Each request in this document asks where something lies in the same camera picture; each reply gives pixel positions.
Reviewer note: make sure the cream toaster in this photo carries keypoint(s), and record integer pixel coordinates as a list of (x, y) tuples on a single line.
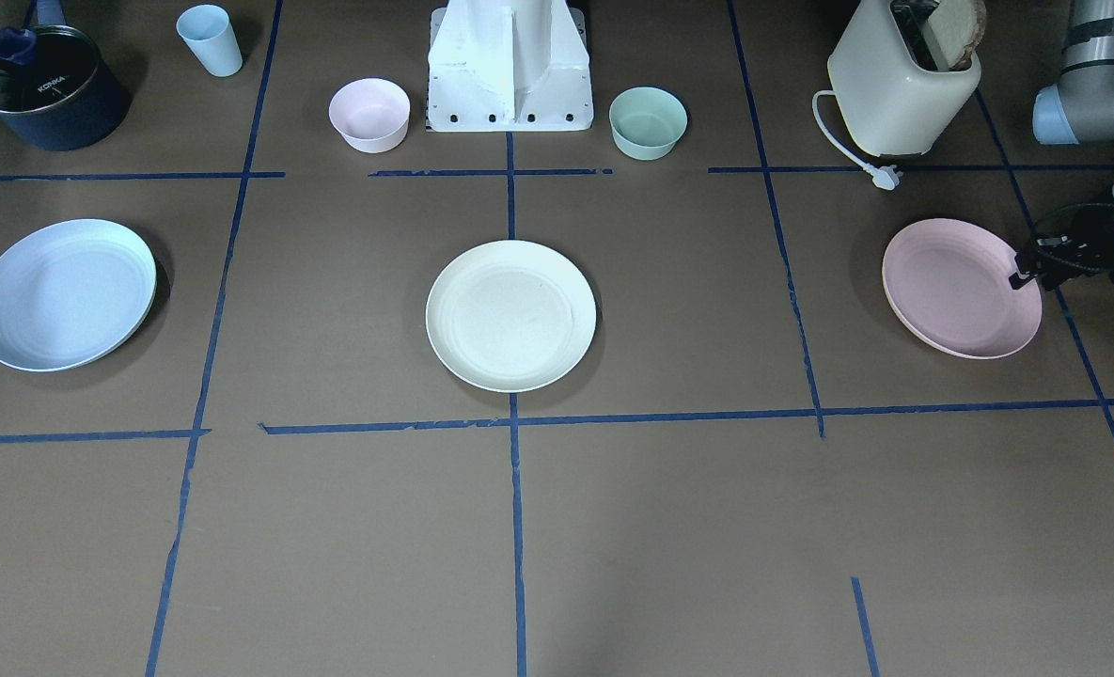
[(893, 99)]

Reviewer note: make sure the dark blue pot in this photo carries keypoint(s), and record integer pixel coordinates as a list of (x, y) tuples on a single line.
[(56, 91)]

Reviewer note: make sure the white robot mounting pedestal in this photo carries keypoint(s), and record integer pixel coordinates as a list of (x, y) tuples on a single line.
[(509, 66)]

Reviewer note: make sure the pink bowl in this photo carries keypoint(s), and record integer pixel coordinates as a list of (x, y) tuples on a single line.
[(371, 115)]

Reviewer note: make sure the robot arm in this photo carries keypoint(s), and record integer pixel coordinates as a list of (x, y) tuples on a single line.
[(1078, 108)]

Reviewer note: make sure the light blue cup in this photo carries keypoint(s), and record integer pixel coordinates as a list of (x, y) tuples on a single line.
[(206, 29)]

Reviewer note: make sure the cream white plate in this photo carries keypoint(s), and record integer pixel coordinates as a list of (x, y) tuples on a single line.
[(510, 316)]

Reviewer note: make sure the green bowl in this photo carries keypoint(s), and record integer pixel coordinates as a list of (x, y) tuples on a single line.
[(646, 123)]

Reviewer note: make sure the blue plate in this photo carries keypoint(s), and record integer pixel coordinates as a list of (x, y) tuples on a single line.
[(72, 293)]

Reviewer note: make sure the bread slice in toaster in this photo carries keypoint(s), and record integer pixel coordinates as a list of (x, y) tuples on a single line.
[(954, 30)]

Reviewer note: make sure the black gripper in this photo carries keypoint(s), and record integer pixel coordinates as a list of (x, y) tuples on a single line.
[(1048, 260)]

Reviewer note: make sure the pink plate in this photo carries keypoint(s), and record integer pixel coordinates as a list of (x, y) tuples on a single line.
[(949, 283)]

